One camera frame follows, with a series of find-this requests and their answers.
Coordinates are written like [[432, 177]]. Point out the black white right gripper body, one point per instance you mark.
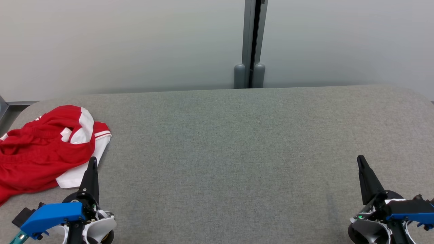
[[368, 232]]

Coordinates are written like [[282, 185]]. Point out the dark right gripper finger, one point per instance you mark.
[[369, 184]]

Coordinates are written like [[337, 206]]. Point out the red jersey with white sleeves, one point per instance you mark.
[[78, 173]]

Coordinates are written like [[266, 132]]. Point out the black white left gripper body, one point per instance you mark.
[[96, 227]]

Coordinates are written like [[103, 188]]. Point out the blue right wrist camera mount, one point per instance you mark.
[[413, 218]]

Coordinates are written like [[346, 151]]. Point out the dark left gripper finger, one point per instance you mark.
[[91, 179]]

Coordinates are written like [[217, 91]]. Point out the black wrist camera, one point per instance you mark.
[[23, 217], [410, 206]]

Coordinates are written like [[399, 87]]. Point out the grey metal partition post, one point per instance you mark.
[[247, 34]]

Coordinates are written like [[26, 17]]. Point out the grey cylindrical post foot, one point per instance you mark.
[[259, 76], [239, 76]]

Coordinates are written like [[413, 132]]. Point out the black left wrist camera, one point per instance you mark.
[[23, 217]]

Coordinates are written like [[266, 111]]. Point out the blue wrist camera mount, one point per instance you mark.
[[51, 215], [413, 218]]

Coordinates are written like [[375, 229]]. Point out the red shorts with white trim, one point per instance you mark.
[[34, 152]]

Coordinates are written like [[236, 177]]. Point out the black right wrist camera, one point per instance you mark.
[[410, 206]]

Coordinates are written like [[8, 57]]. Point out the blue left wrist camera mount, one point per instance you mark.
[[51, 215]]

